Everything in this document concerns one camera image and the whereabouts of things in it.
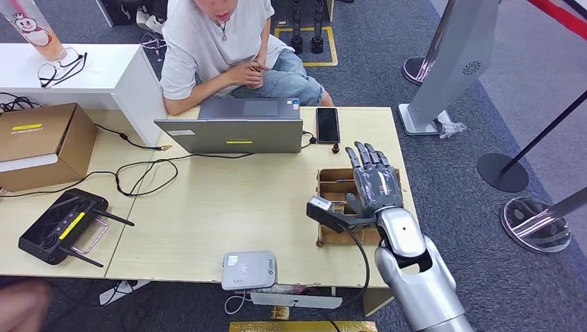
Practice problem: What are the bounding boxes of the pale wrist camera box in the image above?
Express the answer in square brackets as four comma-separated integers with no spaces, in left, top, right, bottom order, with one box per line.
[309,195,334,212]

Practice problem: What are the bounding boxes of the snowman-print drink cup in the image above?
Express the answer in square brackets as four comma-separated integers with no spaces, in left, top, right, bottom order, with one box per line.
[0,0,81,67]

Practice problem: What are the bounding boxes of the red barrier belt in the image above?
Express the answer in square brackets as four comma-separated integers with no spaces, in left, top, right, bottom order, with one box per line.
[527,0,587,42]

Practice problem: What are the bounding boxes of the black stanchion post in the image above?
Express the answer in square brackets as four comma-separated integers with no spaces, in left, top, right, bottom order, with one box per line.
[477,89,587,194]

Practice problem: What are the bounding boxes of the wooden card organizer box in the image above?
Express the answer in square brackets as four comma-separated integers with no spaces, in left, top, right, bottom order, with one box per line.
[316,167,407,248]

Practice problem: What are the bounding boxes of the black smartphone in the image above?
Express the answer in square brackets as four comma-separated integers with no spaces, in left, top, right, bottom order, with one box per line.
[316,107,342,145]

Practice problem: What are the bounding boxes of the white cabinet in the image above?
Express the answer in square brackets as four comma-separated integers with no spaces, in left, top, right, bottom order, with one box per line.
[0,43,168,147]

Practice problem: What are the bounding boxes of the black-framed eyeglasses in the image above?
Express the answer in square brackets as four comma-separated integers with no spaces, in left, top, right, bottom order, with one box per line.
[37,51,89,89]

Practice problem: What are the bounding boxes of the white card reader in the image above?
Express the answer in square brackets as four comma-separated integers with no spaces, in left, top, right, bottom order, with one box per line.
[222,250,278,291]

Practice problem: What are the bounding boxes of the long white power strip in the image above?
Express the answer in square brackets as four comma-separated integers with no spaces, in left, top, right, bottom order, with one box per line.
[249,292,343,310]

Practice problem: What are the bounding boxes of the chrome stanchion post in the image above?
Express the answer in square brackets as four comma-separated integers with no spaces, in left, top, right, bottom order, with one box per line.
[401,0,460,86]
[500,187,587,255]

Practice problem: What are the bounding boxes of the grey laptop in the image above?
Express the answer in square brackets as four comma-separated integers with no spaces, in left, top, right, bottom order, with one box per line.
[154,98,305,155]

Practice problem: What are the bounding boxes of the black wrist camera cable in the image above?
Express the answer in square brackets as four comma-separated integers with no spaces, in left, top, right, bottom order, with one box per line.
[325,226,372,332]

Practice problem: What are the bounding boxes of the black cable bundle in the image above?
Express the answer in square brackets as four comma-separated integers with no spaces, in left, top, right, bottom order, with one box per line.
[0,91,42,114]

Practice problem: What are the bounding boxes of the white reader cable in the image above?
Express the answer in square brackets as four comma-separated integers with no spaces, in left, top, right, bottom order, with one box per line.
[224,290,252,316]

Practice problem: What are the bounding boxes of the person's right hand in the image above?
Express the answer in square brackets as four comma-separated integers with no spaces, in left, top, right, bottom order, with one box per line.
[228,62,264,89]

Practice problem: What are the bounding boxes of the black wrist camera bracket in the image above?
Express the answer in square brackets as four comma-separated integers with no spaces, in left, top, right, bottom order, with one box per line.
[306,201,381,234]

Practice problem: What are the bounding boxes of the dark metal stool frame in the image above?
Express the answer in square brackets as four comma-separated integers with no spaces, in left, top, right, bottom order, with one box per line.
[138,30,166,60]

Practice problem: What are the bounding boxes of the blurred pink object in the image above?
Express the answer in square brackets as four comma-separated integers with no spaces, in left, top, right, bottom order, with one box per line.
[0,280,52,332]

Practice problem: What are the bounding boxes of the black upright stand post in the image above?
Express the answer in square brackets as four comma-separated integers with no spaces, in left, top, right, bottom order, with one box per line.
[290,0,305,55]
[311,0,325,55]

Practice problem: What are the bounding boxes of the person's left hand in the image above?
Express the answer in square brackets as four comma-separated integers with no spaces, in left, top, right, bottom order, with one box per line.
[249,55,271,74]

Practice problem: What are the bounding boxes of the black controller with antennas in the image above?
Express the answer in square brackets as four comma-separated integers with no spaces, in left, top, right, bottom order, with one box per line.
[18,188,136,269]

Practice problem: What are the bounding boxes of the clear plastic bag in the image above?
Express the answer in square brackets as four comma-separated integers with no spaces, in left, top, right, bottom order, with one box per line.
[431,109,468,140]

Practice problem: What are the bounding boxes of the silver kiosk stand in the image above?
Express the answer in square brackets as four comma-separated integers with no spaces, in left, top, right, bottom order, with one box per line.
[397,0,502,137]

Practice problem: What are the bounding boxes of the black cable with copper plug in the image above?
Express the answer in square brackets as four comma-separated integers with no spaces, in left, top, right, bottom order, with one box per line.
[95,123,174,152]

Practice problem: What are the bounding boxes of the brown cardboard box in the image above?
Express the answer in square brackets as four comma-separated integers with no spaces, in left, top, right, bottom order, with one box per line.
[0,102,98,193]

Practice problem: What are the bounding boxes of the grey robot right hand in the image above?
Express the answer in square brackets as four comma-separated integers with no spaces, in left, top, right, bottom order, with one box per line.
[345,140,404,219]

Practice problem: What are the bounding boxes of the long black looped cable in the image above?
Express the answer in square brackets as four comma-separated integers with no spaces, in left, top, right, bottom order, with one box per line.
[0,152,254,199]

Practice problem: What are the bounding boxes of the person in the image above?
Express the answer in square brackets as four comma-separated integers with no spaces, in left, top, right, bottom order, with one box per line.
[159,0,335,116]

